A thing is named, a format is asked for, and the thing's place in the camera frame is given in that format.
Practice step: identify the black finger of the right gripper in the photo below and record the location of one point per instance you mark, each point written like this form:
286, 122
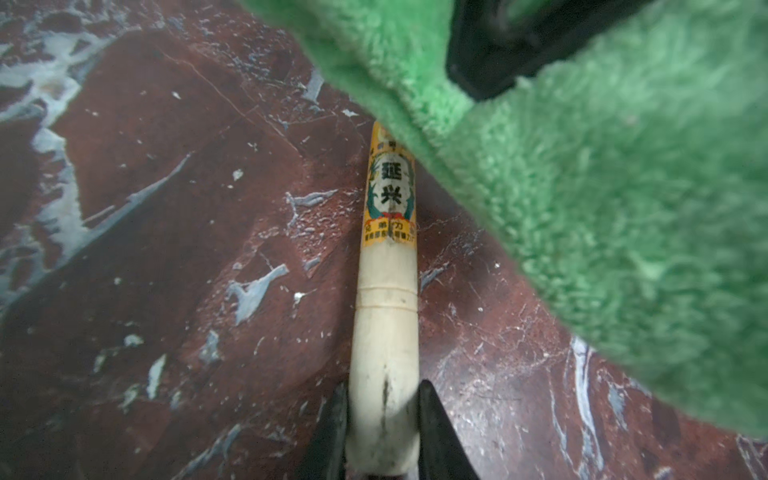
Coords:
492, 44

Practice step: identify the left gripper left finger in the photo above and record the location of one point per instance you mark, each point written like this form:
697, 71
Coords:
325, 454

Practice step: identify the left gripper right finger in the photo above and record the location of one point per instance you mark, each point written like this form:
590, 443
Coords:
441, 454

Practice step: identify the sickle labelled handle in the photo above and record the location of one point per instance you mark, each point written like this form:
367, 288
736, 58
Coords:
382, 437

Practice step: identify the green rag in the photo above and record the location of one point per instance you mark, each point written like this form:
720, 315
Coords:
628, 181

